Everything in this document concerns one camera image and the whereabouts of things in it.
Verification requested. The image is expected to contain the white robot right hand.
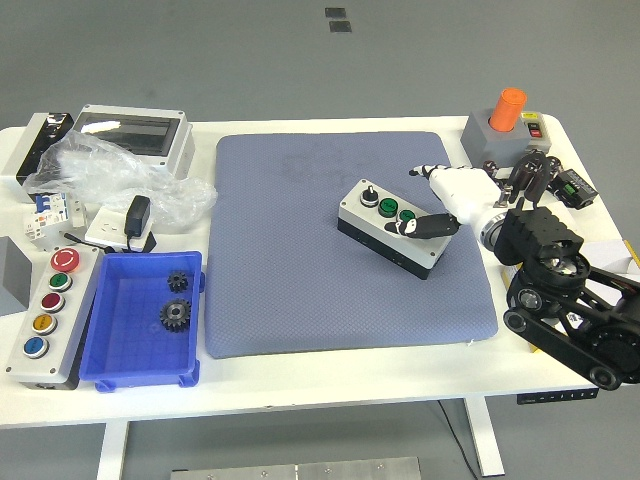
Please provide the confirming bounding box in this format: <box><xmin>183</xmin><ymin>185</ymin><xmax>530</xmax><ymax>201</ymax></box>
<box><xmin>383</xmin><ymin>163</ymin><xmax>506</xmax><ymax>242</ymax></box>

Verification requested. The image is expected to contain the grey four-button control box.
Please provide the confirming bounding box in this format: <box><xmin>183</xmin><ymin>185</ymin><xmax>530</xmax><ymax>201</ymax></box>
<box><xmin>337</xmin><ymin>178</ymin><xmax>453</xmax><ymax>281</ymax></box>

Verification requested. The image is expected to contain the grey five-button control station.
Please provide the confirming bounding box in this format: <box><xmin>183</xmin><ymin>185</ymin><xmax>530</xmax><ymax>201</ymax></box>
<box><xmin>4</xmin><ymin>244</ymin><xmax>104</xmax><ymax>391</ymax></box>

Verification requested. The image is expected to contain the orange cylinder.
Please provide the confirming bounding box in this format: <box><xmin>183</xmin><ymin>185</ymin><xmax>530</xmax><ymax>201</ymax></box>
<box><xmin>488</xmin><ymin>87</ymin><xmax>528</xmax><ymax>134</ymax></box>

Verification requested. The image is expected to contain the black module with green terminal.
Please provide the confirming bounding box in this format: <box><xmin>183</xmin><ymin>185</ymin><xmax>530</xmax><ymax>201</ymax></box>
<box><xmin>549</xmin><ymin>168</ymin><xmax>600</xmax><ymax>210</ymax></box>

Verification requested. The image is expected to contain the yellow white carton box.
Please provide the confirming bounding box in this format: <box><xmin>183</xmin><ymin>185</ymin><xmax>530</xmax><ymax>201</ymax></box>
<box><xmin>502</xmin><ymin>238</ymin><xmax>640</xmax><ymax>354</ymax></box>

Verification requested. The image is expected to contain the blue-grey padded mat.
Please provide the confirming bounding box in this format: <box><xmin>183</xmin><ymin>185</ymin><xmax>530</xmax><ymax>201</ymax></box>
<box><xmin>203</xmin><ymin>130</ymin><xmax>500</xmax><ymax>360</ymax></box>

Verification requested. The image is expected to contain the black table control panel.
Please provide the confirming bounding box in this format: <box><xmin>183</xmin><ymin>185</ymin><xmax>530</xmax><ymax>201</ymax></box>
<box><xmin>516</xmin><ymin>387</ymin><xmax>600</xmax><ymax>405</ymax></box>

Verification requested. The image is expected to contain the white table leg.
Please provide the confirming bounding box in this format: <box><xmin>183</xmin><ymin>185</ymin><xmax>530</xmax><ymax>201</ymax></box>
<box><xmin>462</xmin><ymin>398</ymin><xmax>506</xmax><ymax>477</ymax></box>
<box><xmin>95</xmin><ymin>421</ymin><xmax>131</xmax><ymax>480</ymax></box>

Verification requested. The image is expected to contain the large black gear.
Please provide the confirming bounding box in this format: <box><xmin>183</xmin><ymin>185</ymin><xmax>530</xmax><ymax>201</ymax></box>
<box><xmin>158</xmin><ymin>298</ymin><xmax>194</xmax><ymax>333</ymax></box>

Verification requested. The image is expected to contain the black power adapter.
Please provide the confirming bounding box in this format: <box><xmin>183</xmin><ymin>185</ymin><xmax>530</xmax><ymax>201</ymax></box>
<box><xmin>123</xmin><ymin>194</ymin><xmax>152</xmax><ymax>239</ymax></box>

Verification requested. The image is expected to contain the clear plastic bag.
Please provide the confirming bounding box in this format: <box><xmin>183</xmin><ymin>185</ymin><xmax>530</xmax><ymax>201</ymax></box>
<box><xmin>22</xmin><ymin>130</ymin><xmax>219</xmax><ymax>229</ymax></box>

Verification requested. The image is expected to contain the blue plastic bin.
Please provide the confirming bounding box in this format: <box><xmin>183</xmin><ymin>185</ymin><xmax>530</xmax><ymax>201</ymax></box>
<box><xmin>78</xmin><ymin>250</ymin><xmax>207</xmax><ymax>394</ymax></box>

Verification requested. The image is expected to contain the white blue circuit breaker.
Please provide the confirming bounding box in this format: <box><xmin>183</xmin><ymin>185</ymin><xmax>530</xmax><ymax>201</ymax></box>
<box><xmin>22</xmin><ymin>191</ymin><xmax>71</xmax><ymax>241</ymax></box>

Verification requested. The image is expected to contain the white box with black stripe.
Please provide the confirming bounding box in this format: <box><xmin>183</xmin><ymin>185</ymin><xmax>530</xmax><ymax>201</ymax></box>
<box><xmin>0</xmin><ymin>112</ymin><xmax>75</xmax><ymax>204</ymax></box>

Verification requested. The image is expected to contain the grey metal block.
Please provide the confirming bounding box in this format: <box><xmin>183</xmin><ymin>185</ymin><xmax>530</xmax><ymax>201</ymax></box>
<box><xmin>0</xmin><ymin>236</ymin><xmax>32</xmax><ymax>317</ymax></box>

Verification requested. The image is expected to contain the grey switch box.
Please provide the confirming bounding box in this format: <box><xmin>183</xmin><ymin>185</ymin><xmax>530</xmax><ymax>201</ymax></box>
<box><xmin>459</xmin><ymin>108</ymin><xmax>553</xmax><ymax>169</ymax></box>

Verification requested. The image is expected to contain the black cable under table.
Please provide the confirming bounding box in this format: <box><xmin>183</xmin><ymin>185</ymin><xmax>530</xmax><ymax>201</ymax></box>
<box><xmin>437</xmin><ymin>399</ymin><xmax>481</xmax><ymax>480</ymax></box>

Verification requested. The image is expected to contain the grey enclosure with clear lid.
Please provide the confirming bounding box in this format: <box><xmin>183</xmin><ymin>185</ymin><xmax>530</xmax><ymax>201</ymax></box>
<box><xmin>67</xmin><ymin>103</ymin><xmax>196</xmax><ymax>180</ymax></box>

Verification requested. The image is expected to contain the white wall socket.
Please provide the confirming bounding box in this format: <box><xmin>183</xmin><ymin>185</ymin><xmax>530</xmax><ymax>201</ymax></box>
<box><xmin>83</xmin><ymin>206</ymin><xmax>157</xmax><ymax>251</ymax></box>

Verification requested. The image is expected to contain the white din rail module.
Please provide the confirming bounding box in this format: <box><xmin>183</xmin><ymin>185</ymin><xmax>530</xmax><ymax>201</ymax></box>
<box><xmin>68</xmin><ymin>194</ymin><xmax>89</xmax><ymax>229</ymax></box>

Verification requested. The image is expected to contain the black adapter cord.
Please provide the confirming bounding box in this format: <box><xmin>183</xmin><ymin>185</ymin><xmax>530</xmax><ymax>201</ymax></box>
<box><xmin>58</xmin><ymin>230</ymin><xmax>132</xmax><ymax>254</ymax></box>

